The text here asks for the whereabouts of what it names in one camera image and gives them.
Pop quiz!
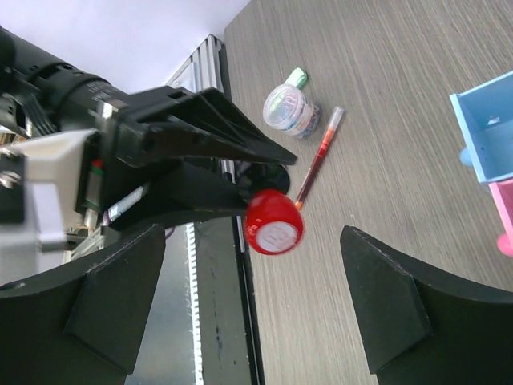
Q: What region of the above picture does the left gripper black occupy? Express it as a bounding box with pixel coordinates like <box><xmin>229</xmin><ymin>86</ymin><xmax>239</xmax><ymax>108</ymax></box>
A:
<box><xmin>74</xmin><ymin>86</ymin><xmax>297</xmax><ymax>231</ymax></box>

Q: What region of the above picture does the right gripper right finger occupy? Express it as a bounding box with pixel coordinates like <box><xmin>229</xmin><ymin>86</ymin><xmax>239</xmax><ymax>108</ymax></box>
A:
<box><xmin>340</xmin><ymin>226</ymin><xmax>512</xmax><ymax>384</ymax></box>

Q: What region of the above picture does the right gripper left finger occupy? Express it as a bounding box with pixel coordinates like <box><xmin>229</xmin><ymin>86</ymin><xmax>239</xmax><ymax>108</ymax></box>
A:
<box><xmin>1</xmin><ymin>225</ymin><xmax>165</xmax><ymax>384</ymax></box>

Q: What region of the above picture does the red black stamp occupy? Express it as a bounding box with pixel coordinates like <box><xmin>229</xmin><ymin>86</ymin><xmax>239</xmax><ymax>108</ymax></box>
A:
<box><xmin>244</xmin><ymin>188</ymin><xmax>304</xmax><ymax>256</ymax></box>

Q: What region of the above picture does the pink plastic bin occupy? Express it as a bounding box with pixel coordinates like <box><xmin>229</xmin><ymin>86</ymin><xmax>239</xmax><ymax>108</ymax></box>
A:
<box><xmin>490</xmin><ymin>179</ymin><xmax>512</xmax><ymax>257</ymax></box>

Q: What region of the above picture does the light blue front bin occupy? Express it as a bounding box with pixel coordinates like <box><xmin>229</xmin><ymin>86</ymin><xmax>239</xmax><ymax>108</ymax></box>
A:
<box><xmin>450</xmin><ymin>72</ymin><xmax>512</xmax><ymax>184</ymax></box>

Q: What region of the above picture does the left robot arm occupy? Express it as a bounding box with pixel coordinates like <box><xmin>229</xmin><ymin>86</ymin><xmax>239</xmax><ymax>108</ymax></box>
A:
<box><xmin>1</xmin><ymin>30</ymin><xmax>297</xmax><ymax>232</ymax></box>

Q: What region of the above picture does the clear paperclip jar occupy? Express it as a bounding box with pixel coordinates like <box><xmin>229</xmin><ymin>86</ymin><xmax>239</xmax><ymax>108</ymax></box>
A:
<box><xmin>262</xmin><ymin>83</ymin><xmax>320</xmax><ymax>139</ymax></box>

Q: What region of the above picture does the green mini highlighter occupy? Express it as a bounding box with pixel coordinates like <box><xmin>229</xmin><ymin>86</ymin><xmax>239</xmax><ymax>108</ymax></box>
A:
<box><xmin>285</xmin><ymin>67</ymin><xmax>309</xmax><ymax>90</ymax></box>

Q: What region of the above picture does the aluminium frame rail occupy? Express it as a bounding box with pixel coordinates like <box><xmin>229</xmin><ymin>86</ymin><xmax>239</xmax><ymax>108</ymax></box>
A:
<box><xmin>166</xmin><ymin>34</ymin><xmax>224</xmax><ymax>92</ymax></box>

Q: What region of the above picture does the white slotted cable duct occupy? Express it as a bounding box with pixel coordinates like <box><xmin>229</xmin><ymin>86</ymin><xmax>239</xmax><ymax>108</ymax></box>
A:
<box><xmin>185</xmin><ymin>223</ymin><xmax>204</xmax><ymax>385</ymax></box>

